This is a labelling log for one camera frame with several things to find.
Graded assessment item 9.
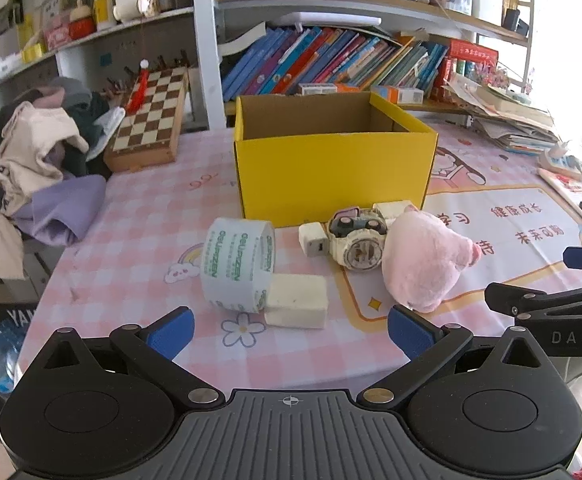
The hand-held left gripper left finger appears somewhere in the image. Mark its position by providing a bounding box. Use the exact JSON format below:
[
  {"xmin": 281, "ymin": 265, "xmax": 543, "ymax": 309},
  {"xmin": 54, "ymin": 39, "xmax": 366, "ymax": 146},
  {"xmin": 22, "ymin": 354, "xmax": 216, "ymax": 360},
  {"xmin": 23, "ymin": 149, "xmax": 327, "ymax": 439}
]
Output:
[{"xmin": 36, "ymin": 306, "xmax": 226, "ymax": 407}]

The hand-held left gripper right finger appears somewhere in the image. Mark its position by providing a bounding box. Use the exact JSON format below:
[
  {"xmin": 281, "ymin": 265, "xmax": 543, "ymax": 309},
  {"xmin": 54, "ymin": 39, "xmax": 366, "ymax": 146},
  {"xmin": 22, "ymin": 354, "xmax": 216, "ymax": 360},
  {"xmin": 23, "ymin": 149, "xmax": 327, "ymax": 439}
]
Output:
[{"xmin": 357, "ymin": 305, "xmax": 552, "ymax": 407}]

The pink plush pig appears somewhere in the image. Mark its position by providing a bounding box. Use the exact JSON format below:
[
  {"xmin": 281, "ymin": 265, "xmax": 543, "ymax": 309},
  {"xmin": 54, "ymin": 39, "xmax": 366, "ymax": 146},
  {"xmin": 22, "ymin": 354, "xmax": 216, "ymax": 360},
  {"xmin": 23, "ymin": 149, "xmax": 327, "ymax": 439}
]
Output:
[{"xmin": 381, "ymin": 204, "xmax": 483, "ymax": 313}]

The clear tape roll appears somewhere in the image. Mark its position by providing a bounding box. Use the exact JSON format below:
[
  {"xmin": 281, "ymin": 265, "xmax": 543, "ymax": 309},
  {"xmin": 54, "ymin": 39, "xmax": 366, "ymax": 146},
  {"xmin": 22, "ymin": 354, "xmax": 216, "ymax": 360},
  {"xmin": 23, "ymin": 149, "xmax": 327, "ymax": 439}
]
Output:
[{"xmin": 200, "ymin": 217, "xmax": 277, "ymax": 313}]

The cream wrist watch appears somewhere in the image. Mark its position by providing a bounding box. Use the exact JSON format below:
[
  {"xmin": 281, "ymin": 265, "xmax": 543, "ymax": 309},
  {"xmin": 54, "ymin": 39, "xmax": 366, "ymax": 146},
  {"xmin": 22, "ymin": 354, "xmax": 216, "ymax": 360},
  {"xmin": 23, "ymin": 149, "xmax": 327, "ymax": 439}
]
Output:
[{"xmin": 327, "ymin": 220, "xmax": 388, "ymax": 272}]

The cream foam block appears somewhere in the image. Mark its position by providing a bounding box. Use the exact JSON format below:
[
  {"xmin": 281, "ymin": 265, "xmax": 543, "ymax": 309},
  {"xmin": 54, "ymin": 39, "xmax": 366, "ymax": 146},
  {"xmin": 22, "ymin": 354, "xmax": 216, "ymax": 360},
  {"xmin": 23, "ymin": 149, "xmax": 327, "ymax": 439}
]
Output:
[{"xmin": 263, "ymin": 274, "xmax": 330, "ymax": 330}]

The small cream square block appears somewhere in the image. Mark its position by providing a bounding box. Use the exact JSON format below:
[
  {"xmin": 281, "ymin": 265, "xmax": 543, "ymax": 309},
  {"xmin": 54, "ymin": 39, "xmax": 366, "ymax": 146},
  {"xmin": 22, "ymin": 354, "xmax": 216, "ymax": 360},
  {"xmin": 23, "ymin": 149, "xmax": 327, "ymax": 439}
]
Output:
[{"xmin": 372, "ymin": 201, "xmax": 414, "ymax": 223}]

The grey toy car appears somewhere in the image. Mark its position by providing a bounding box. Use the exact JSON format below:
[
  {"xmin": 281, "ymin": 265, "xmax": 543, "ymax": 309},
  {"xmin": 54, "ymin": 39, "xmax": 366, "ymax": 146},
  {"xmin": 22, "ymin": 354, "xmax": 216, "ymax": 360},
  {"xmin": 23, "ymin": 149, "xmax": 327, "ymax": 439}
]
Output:
[{"xmin": 328, "ymin": 206, "xmax": 388, "ymax": 238}]

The white charger adapter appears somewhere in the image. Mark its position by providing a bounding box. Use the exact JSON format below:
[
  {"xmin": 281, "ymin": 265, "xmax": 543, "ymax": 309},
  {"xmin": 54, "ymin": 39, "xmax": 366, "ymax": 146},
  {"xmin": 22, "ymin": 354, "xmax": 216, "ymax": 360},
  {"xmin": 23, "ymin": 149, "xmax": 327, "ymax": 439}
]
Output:
[{"xmin": 298, "ymin": 221, "xmax": 331, "ymax": 260}]

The yellow cardboard box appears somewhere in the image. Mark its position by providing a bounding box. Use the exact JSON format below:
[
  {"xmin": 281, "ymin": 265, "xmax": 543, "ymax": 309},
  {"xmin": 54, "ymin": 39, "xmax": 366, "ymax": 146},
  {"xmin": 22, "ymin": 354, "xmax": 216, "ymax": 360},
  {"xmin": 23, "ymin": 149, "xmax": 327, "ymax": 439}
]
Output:
[{"xmin": 233, "ymin": 91, "xmax": 439, "ymax": 228}]

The pink checked desktop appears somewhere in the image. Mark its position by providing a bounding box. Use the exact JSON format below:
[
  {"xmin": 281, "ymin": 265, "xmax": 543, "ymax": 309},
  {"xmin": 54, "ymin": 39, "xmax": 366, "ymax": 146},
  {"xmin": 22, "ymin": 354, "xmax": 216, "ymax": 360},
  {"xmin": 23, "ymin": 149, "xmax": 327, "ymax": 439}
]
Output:
[{"xmin": 16, "ymin": 120, "xmax": 582, "ymax": 401}]

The pink cover book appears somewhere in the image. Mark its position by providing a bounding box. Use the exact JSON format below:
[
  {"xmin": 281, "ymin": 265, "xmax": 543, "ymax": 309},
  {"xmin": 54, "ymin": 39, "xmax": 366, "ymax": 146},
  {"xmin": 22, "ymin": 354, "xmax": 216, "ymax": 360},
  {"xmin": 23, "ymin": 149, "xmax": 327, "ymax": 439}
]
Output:
[{"xmin": 538, "ymin": 167, "xmax": 582, "ymax": 241}]

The white power strip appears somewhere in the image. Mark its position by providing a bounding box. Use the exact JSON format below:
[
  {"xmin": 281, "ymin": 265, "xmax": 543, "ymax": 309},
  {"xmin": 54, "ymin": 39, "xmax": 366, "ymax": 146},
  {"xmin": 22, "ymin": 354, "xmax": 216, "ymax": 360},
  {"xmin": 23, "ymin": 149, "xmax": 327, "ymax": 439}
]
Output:
[{"xmin": 538, "ymin": 142, "xmax": 582, "ymax": 181}]

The stack of papers and books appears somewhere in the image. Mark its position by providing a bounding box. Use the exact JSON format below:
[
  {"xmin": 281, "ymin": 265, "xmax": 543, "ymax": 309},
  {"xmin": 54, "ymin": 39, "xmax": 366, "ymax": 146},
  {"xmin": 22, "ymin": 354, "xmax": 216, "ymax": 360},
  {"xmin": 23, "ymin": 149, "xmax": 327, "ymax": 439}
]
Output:
[{"xmin": 444, "ymin": 72, "xmax": 564, "ymax": 156}]

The purple garment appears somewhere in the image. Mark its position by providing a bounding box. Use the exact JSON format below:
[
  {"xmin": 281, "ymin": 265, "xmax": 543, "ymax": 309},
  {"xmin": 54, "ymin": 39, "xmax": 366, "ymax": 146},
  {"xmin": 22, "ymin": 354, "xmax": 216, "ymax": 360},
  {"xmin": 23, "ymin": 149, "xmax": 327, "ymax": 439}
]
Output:
[{"xmin": 13, "ymin": 175, "xmax": 108, "ymax": 247}]

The white plastic bag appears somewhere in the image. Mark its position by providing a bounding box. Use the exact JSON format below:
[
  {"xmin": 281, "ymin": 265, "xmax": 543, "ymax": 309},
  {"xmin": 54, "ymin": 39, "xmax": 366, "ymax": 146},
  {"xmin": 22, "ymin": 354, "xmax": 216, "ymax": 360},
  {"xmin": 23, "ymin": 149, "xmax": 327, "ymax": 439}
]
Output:
[{"xmin": 87, "ymin": 106, "xmax": 126, "ymax": 161}]

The wooden chessboard box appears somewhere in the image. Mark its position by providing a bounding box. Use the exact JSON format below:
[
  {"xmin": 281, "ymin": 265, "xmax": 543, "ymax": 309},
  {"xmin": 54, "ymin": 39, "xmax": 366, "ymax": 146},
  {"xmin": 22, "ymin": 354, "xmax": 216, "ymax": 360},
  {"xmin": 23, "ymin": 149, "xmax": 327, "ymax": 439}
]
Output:
[{"xmin": 103, "ymin": 67, "xmax": 189, "ymax": 173}]

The pile of clothes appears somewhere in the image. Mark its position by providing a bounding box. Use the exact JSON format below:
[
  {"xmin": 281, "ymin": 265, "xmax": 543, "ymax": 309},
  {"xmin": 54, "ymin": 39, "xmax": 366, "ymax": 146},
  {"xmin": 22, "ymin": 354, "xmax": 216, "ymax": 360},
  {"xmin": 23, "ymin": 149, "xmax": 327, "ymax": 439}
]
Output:
[{"xmin": 0, "ymin": 77, "xmax": 126, "ymax": 281}]

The red book box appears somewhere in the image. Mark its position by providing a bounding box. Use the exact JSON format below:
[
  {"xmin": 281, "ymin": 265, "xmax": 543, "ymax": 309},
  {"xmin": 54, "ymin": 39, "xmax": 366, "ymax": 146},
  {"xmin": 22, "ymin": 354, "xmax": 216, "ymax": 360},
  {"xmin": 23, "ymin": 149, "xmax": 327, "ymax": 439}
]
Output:
[{"xmin": 431, "ymin": 37, "xmax": 499, "ymax": 103}]

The orange and white small box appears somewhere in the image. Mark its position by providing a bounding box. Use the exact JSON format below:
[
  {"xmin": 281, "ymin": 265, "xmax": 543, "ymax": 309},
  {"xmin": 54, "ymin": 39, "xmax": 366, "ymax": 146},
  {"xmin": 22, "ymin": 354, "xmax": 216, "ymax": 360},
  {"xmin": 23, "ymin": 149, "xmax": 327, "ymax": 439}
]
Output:
[{"xmin": 371, "ymin": 85, "xmax": 424, "ymax": 105}]

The small black box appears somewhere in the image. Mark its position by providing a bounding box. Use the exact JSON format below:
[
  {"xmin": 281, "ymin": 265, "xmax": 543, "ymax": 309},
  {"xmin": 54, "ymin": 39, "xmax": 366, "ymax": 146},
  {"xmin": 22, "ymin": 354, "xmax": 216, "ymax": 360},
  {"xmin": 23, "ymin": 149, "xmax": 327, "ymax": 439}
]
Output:
[{"xmin": 502, "ymin": 7, "xmax": 531, "ymax": 37}]

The red hanging tassel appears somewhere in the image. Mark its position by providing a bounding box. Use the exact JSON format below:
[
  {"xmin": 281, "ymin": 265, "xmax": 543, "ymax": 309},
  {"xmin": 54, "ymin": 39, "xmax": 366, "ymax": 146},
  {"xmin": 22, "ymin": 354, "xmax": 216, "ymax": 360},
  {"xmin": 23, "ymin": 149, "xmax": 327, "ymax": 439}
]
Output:
[{"xmin": 126, "ymin": 59, "xmax": 151, "ymax": 113}]

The white flat small box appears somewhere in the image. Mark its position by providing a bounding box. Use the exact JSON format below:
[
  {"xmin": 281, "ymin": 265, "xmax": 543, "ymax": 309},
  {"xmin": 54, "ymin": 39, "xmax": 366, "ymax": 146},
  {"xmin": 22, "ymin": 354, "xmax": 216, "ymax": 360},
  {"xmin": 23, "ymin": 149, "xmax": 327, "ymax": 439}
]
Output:
[{"xmin": 298, "ymin": 82, "xmax": 362, "ymax": 97}]

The white pen holder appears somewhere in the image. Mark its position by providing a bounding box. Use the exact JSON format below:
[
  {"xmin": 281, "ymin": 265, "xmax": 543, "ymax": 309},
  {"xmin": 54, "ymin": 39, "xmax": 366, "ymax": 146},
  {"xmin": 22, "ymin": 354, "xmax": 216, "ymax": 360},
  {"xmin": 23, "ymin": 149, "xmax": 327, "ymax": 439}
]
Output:
[{"xmin": 471, "ymin": 0, "xmax": 504, "ymax": 26}]

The white desk bookshelf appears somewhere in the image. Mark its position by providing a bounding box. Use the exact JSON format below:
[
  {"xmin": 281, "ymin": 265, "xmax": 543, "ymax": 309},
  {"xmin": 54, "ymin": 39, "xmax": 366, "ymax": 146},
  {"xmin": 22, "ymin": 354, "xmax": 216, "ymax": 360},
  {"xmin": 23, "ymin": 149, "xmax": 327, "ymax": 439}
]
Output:
[{"xmin": 0, "ymin": 0, "xmax": 537, "ymax": 131}]

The row of children's books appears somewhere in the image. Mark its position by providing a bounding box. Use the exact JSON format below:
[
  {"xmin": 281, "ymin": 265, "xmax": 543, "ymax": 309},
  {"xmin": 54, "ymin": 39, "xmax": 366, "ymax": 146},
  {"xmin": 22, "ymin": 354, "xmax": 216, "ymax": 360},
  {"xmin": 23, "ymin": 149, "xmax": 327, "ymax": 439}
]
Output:
[{"xmin": 221, "ymin": 25, "xmax": 449, "ymax": 103}]

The red apple-shaped jar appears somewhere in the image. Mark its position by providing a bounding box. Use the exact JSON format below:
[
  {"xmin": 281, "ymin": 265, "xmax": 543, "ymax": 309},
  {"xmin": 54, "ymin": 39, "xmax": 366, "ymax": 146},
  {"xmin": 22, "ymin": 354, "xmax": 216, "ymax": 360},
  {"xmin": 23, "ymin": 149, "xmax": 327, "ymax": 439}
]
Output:
[{"xmin": 68, "ymin": 0, "xmax": 96, "ymax": 41}]

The pink tissue box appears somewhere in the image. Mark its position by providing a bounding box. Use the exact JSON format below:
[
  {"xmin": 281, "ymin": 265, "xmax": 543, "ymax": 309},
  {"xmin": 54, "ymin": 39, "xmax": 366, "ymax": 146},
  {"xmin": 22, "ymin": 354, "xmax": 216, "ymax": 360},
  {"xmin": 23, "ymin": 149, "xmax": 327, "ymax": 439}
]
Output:
[{"xmin": 42, "ymin": 14, "xmax": 74, "ymax": 51}]

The white bar desk lamp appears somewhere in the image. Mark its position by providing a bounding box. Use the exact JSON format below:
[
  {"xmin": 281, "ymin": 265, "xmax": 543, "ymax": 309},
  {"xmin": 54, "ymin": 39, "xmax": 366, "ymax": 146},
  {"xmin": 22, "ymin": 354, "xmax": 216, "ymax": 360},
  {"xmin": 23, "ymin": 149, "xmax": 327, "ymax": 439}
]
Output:
[{"xmin": 271, "ymin": 11, "xmax": 383, "ymax": 28}]

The white bottle yellow label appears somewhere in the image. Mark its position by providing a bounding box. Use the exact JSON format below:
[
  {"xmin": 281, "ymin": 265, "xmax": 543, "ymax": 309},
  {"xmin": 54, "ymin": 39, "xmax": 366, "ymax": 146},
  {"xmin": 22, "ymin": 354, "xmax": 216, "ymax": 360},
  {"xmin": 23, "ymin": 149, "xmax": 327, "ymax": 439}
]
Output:
[{"xmin": 92, "ymin": 0, "xmax": 118, "ymax": 31}]

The black picture frame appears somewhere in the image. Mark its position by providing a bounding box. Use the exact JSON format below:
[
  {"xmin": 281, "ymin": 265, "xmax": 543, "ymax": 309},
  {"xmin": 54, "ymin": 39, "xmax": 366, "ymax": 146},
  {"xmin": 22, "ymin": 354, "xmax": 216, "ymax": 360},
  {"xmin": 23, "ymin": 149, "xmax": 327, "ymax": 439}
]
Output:
[{"xmin": 0, "ymin": 0, "xmax": 24, "ymax": 38}]

